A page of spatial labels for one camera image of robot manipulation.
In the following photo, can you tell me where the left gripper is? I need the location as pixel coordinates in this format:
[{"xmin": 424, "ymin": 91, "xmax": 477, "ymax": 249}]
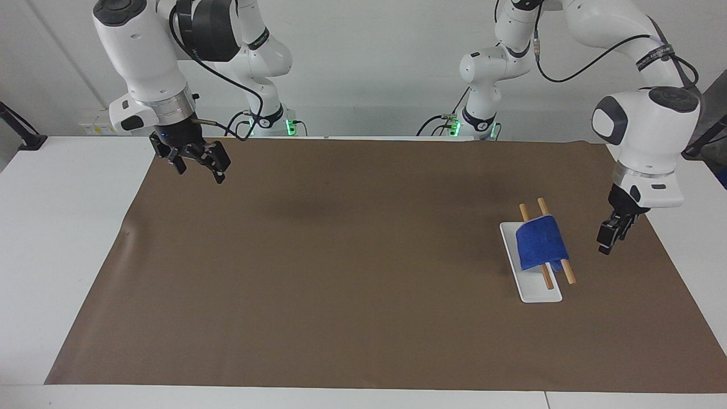
[{"xmin": 607, "ymin": 184, "xmax": 651, "ymax": 220}]

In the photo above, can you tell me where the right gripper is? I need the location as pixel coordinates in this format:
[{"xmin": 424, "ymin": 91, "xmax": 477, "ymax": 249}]
[{"xmin": 149, "ymin": 116, "xmax": 232, "ymax": 184}]

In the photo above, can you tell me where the blue towel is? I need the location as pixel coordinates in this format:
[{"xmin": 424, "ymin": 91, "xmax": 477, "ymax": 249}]
[{"xmin": 515, "ymin": 215, "xmax": 570, "ymax": 272}]

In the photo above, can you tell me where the wooden rod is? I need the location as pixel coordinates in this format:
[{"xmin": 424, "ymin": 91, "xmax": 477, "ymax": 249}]
[
  {"xmin": 519, "ymin": 203, "xmax": 555, "ymax": 291},
  {"xmin": 537, "ymin": 197, "xmax": 577, "ymax": 285}
]

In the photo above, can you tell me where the black stand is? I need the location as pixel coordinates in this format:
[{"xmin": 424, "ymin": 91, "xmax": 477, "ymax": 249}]
[
  {"xmin": 0, "ymin": 101, "xmax": 48, "ymax": 152},
  {"xmin": 681, "ymin": 113, "xmax": 727, "ymax": 159}
]

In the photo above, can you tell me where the white rectangular tray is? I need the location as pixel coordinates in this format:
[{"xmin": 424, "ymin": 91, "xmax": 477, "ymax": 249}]
[{"xmin": 499, "ymin": 221, "xmax": 563, "ymax": 304}]

